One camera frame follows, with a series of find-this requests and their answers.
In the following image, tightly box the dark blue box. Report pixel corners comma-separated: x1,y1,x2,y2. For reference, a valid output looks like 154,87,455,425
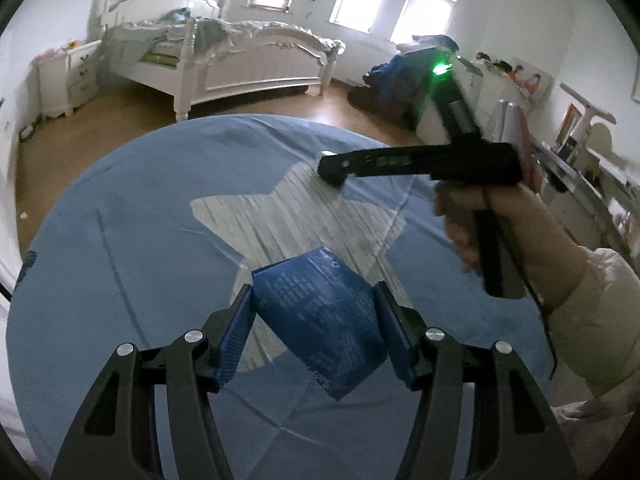
252,246,387,401

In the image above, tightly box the right forearm cream sleeve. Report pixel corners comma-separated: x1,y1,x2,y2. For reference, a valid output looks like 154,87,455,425
550,248,639,396

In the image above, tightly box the right hand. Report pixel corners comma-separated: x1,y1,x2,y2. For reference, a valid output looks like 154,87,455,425
434,183,588,310

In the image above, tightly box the pink grey desk chair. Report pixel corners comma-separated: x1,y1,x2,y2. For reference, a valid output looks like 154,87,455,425
487,100,542,193

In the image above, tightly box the white cabinet dresser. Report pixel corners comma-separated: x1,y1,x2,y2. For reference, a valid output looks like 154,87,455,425
416,56,534,144

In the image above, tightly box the white study desk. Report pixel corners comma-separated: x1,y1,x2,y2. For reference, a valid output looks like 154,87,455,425
534,82,639,269

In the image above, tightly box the pile of clothes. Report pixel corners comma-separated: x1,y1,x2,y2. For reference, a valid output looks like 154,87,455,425
347,47,442,131

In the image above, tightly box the white wooden bed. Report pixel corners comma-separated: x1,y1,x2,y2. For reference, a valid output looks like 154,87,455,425
100,0,346,122

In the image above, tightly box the white nightstand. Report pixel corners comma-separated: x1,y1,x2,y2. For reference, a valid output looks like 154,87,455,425
36,40,101,118

